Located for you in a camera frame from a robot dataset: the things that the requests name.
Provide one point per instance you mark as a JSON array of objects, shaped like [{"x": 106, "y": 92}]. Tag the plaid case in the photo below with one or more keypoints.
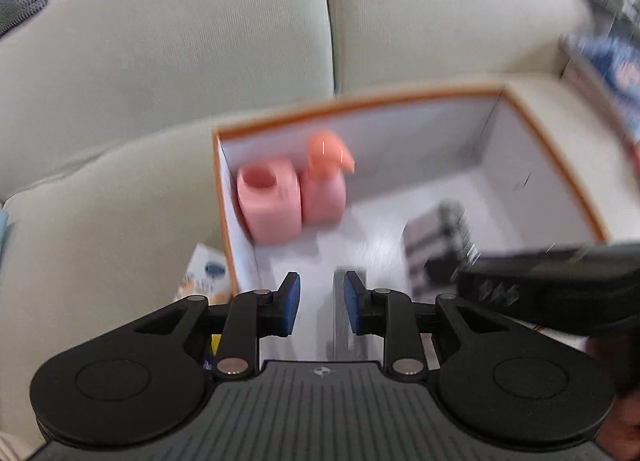
[{"x": 422, "y": 246}]

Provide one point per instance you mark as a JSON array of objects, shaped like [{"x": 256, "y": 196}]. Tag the white lotion tube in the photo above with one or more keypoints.
[{"x": 207, "y": 273}]

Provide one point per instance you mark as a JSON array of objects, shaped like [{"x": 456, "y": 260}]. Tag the beige sofa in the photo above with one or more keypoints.
[{"x": 175, "y": 66}]

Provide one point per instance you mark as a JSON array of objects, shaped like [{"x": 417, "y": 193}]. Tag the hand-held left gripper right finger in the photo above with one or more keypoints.
[{"x": 355, "y": 303}]

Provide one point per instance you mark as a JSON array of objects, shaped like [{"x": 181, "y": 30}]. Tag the pink pump bottle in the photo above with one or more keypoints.
[{"x": 322, "y": 186}]

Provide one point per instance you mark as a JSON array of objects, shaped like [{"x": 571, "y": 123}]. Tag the pink container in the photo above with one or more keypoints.
[{"x": 270, "y": 206}]

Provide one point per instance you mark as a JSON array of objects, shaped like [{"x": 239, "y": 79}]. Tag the light blue pillow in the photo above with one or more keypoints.
[{"x": 3, "y": 226}]

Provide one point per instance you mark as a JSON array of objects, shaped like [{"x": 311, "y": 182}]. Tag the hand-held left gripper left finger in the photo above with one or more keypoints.
[{"x": 290, "y": 303}]

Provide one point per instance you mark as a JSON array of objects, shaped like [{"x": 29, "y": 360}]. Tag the orange cardboard box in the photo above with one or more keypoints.
[{"x": 400, "y": 151}]

